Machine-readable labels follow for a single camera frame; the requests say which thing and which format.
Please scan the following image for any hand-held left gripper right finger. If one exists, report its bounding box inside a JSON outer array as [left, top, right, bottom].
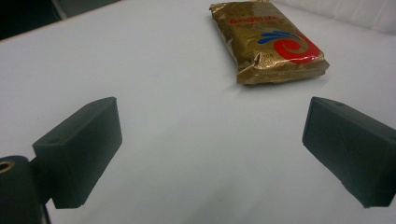
[[302, 96, 396, 209]]

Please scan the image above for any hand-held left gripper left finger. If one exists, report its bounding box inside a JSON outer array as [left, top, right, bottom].
[[29, 96, 123, 210]]

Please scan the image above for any gold foil packet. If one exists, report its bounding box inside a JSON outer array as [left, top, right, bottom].
[[208, 0, 331, 86]]

